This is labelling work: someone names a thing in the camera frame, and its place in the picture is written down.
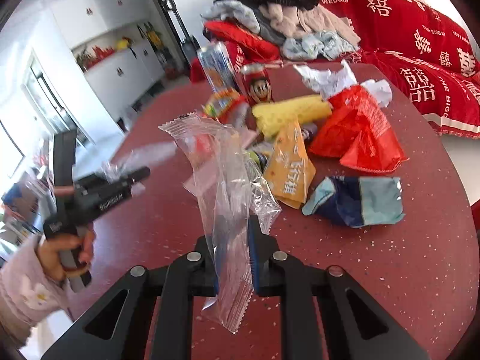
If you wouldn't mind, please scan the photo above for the red plastic bag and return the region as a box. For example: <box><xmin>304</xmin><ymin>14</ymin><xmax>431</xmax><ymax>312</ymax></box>
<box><xmin>308</xmin><ymin>85</ymin><xmax>408</xmax><ymax>175</ymax></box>

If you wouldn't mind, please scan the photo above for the white cabinet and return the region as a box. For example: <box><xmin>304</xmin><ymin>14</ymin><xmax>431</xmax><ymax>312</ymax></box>
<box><xmin>72</xmin><ymin>21</ymin><xmax>165</xmax><ymax>121</ymax></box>

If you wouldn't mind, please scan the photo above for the grey white garment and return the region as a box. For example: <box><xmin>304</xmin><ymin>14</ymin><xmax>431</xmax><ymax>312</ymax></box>
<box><xmin>201</xmin><ymin>0</ymin><xmax>286</xmax><ymax>46</ymax></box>

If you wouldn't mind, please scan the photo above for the red green snack wrapper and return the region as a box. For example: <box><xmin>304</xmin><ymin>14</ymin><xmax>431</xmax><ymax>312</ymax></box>
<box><xmin>202</xmin><ymin>89</ymin><xmax>249</xmax><ymax>126</ymax></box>

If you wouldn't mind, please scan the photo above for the red pillow on sofa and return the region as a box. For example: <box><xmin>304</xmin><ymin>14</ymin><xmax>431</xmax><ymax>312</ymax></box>
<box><xmin>203</xmin><ymin>20</ymin><xmax>281</xmax><ymax>63</ymax></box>

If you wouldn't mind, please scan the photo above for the orange snack bag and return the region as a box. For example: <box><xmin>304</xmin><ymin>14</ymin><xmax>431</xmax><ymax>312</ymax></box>
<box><xmin>264</xmin><ymin>120</ymin><xmax>317</xmax><ymax>209</ymax></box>

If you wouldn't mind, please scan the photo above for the small clear plastic wrapper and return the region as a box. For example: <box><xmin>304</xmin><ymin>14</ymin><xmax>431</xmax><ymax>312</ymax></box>
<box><xmin>95</xmin><ymin>141</ymin><xmax>177</xmax><ymax>182</ymax></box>

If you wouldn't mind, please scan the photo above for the yellow corn-shaped package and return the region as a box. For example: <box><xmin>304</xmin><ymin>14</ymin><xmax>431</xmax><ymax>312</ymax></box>
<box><xmin>251</xmin><ymin>94</ymin><xmax>333</xmax><ymax>138</ymax></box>

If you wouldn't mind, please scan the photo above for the blue teal wrapper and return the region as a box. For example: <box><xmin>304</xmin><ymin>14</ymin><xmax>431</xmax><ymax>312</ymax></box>
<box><xmin>302</xmin><ymin>176</ymin><xmax>404</xmax><ymax>228</ymax></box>

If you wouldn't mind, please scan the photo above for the red sofa cover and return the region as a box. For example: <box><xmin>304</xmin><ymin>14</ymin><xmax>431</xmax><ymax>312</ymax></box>
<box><xmin>189</xmin><ymin>0</ymin><xmax>480</xmax><ymax>140</ymax></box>

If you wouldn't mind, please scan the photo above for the left hand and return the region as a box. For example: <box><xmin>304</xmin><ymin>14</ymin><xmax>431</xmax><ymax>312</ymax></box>
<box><xmin>36</xmin><ymin>223</ymin><xmax>96</xmax><ymax>282</ymax></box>

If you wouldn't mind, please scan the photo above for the pink floral sleeve forearm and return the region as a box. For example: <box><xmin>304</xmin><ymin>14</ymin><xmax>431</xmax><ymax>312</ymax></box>
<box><xmin>1</xmin><ymin>235</ymin><xmax>68</xmax><ymax>349</ymax></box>

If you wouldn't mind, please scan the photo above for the red drink can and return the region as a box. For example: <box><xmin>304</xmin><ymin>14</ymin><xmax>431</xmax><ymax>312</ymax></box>
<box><xmin>241</xmin><ymin>63</ymin><xmax>273</xmax><ymax>107</ymax></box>

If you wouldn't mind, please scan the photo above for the black upright vacuum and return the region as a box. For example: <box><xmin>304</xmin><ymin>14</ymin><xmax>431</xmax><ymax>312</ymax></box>
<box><xmin>163</xmin><ymin>0</ymin><xmax>200</xmax><ymax>66</ymax></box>

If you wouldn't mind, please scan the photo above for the beige fuzzy garment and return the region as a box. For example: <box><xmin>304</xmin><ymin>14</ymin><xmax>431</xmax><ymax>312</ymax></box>
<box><xmin>259</xmin><ymin>2</ymin><xmax>360</xmax><ymax>47</ymax></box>

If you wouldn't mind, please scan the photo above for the light blue patterned garment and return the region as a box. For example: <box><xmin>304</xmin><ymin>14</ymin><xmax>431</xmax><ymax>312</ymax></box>
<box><xmin>281</xmin><ymin>30</ymin><xmax>359</xmax><ymax>61</ymax></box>

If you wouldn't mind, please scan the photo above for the crumpled white paper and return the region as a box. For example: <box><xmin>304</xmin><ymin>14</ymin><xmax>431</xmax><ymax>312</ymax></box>
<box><xmin>294</xmin><ymin>59</ymin><xmax>393</xmax><ymax>107</ymax></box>

